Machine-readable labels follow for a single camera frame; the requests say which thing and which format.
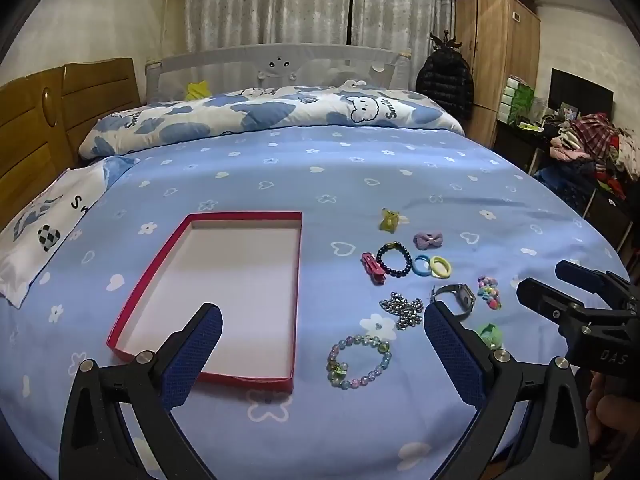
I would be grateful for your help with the wooden headboard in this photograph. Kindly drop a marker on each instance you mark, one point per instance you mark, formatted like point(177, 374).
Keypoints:
point(30, 135)

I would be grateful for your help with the white printed pillow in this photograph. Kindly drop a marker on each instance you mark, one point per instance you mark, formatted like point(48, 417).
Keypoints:
point(50, 220)

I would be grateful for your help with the pink hair clip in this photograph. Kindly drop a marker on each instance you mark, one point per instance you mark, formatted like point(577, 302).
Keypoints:
point(372, 266)

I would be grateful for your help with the black puffer jacket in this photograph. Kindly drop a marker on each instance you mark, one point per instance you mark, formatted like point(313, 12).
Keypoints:
point(445, 85)

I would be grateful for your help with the black coat rack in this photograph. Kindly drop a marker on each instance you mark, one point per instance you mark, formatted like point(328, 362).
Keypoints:
point(450, 41)

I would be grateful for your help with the blue and white duvet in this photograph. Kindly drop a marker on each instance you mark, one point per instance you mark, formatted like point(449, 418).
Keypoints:
point(225, 115)

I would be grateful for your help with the stack of green boxes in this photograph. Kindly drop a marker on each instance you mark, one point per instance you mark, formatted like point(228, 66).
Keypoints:
point(515, 100)

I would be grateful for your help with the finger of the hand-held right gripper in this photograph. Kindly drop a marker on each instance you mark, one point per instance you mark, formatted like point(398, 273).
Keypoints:
point(545, 302)
point(585, 275)

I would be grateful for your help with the red shallow cardboard box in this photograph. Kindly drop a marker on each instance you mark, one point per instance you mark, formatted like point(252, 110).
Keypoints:
point(240, 280)

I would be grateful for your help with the grey patterned curtain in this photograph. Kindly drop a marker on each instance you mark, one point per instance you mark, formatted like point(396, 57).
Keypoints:
point(265, 5)
point(400, 10)

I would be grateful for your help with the green hair accessory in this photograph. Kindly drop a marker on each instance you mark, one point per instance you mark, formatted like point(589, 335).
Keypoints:
point(490, 334)

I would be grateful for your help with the pile of clothes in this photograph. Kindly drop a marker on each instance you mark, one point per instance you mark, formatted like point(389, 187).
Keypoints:
point(600, 140)

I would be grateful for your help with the black flat screen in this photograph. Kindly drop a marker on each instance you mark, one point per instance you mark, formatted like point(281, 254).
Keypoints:
point(580, 90)

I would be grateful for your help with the yellow star plush toy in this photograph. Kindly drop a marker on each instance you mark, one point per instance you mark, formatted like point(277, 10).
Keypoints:
point(196, 91)

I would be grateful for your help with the purple bow hair clip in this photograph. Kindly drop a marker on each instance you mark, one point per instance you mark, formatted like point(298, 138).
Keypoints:
point(428, 241)

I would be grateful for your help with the blue patterned bed sheet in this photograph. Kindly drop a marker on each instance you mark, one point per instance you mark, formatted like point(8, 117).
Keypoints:
point(300, 180)

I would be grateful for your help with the silver wristwatch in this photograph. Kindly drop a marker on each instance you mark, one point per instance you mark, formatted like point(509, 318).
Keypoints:
point(465, 296)

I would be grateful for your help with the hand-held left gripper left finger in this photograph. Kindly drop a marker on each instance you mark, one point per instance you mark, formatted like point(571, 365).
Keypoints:
point(195, 355)

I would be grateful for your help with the grey bed guard rail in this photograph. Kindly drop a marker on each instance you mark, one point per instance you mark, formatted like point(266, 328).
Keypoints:
point(225, 67)

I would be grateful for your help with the black desk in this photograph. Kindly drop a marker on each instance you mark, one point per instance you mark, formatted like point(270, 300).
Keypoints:
point(515, 145)

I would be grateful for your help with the person's right hand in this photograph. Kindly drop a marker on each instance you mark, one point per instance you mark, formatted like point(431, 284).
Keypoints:
point(610, 410)

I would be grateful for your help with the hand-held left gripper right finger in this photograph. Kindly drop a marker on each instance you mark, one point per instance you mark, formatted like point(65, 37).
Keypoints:
point(452, 355)

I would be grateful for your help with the yellow hair claw clip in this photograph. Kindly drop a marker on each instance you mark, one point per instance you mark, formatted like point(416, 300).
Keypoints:
point(387, 220)

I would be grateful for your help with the wooden wardrobe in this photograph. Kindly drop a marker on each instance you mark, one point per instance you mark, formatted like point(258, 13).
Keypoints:
point(500, 50)

